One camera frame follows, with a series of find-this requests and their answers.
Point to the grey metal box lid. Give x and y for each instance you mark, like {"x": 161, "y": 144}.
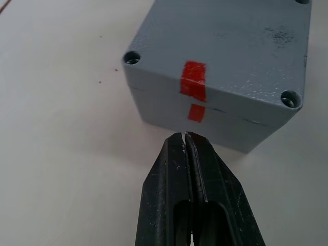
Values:
{"x": 217, "y": 38}

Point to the red tape strip on lid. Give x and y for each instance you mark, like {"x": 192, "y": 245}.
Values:
{"x": 193, "y": 82}

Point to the grey metal box base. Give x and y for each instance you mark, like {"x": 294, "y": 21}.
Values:
{"x": 159, "y": 107}

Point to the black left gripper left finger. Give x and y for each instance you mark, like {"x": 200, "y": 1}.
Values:
{"x": 161, "y": 194}

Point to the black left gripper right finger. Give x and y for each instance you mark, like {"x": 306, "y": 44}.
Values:
{"x": 220, "y": 194}

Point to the red tape strip on base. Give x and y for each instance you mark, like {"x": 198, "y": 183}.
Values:
{"x": 196, "y": 113}

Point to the small silver lid screw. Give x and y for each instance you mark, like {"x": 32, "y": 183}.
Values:
{"x": 131, "y": 61}
{"x": 292, "y": 102}

